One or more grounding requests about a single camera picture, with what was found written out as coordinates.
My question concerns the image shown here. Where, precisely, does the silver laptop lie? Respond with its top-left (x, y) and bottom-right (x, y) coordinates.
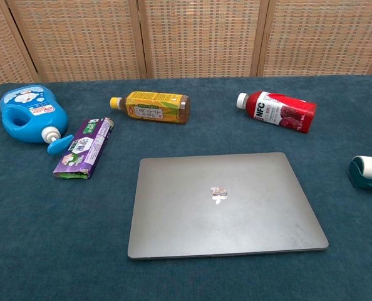
top-left (127, 152), bottom-right (329, 260)

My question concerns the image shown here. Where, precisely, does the yellow tea bottle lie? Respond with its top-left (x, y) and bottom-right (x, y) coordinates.
top-left (110, 91), bottom-right (191, 125)

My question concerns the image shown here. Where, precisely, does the purple toothpaste box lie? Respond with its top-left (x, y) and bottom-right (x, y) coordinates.
top-left (52, 117), bottom-right (115, 181)

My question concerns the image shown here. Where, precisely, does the red juice bottle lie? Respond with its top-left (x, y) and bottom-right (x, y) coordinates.
top-left (235, 91), bottom-right (318, 134)

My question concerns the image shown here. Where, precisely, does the woven folding screen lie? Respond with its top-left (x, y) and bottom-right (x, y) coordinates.
top-left (0, 0), bottom-right (372, 92)

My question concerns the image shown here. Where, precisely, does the teal table cloth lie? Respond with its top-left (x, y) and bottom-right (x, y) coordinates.
top-left (0, 74), bottom-right (372, 301)

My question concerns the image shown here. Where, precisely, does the blue detergent bottle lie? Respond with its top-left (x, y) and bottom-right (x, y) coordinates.
top-left (0, 83), bottom-right (75, 155)

